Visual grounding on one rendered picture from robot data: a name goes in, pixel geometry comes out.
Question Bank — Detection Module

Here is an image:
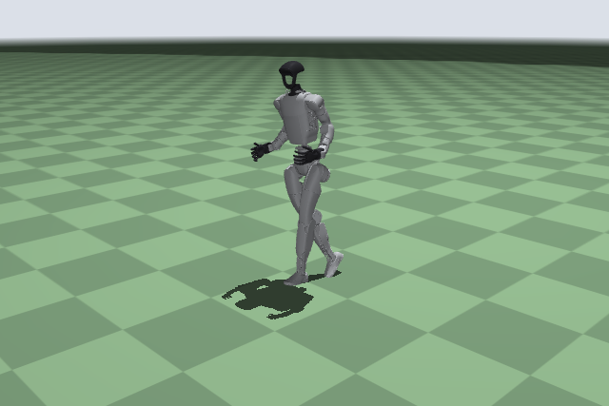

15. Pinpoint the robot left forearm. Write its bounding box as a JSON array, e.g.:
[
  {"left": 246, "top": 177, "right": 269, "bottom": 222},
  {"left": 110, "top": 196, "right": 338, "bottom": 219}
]
[{"left": 318, "top": 125, "right": 334, "bottom": 159}]

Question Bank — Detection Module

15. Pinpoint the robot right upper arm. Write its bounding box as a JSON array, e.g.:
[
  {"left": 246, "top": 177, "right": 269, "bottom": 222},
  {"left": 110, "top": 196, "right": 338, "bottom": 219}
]
[{"left": 273, "top": 95, "right": 286, "bottom": 133}]

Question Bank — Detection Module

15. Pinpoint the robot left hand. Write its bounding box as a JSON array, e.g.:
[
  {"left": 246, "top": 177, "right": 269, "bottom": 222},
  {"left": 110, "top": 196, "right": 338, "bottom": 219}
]
[{"left": 293, "top": 145, "right": 324, "bottom": 165}]

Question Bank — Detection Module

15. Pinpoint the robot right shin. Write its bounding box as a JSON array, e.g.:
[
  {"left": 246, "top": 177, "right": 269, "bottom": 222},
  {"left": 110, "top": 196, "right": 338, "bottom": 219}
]
[{"left": 314, "top": 222, "right": 335, "bottom": 262}]

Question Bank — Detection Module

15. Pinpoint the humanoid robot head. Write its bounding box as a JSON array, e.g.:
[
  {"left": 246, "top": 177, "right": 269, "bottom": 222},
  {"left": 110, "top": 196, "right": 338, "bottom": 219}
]
[{"left": 279, "top": 61, "right": 305, "bottom": 96}]

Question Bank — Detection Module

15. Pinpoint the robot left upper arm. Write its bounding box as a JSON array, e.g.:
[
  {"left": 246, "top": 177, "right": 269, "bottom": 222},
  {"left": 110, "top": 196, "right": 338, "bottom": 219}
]
[{"left": 304, "top": 94, "right": 332, "bottom": 135}]

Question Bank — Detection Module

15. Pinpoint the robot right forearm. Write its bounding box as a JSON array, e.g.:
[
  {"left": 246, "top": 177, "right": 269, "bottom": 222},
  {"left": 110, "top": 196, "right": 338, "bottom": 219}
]
[{"left": 268, "top": 128, "right": 288, "bottom": 152}]

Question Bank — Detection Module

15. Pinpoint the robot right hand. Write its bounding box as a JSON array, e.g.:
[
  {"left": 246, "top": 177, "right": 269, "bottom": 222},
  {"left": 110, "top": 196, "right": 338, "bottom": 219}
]
[{"left": 250, "top": 143, "right": 272, "bottom": 162}]

